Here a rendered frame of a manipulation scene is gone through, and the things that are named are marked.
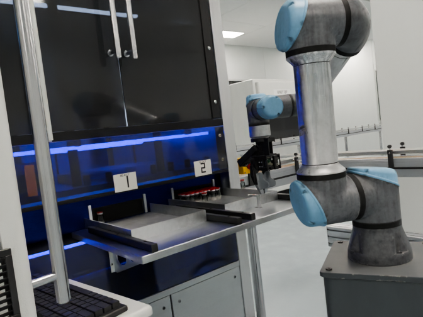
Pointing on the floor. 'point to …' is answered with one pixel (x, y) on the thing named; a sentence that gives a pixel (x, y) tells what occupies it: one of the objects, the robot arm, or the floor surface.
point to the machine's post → (228, 180)
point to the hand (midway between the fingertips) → (262, 192)
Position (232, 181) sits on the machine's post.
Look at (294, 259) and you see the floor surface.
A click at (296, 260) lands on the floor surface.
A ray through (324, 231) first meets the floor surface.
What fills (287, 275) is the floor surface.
